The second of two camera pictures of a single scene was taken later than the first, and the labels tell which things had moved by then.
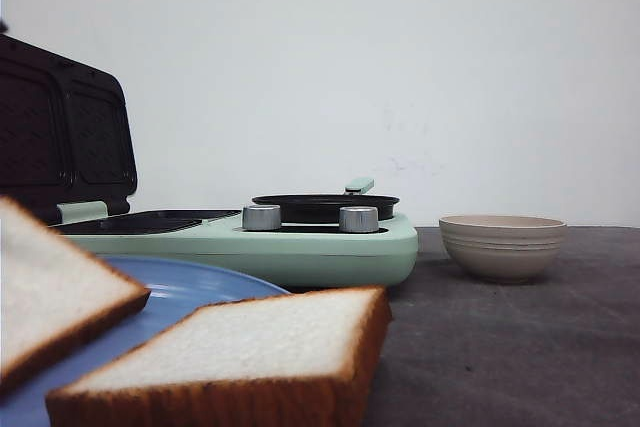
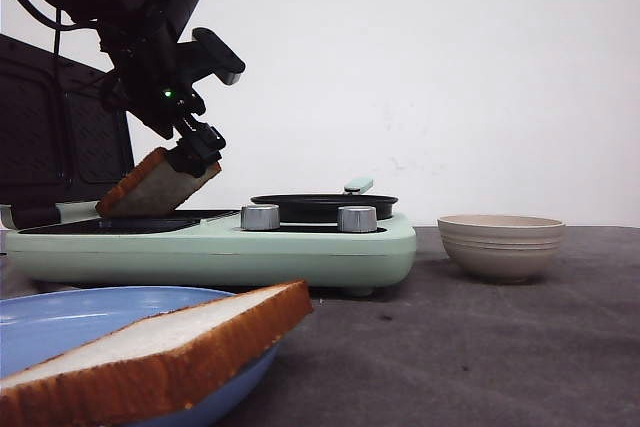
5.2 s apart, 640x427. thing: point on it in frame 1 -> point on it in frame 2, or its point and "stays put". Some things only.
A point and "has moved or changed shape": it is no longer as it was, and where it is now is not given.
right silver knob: (358, 219) stays put
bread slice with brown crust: (56, 295) -> (152, 185)
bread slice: (306, 359) has moved or changed shape
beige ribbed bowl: (502, 248) stays put
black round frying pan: (325, 208) stays put
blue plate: (176, 287) -> (40, 325)
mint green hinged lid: (66, 138) stays put
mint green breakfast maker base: (294, 259) stays put
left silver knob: (261, 217) stays put
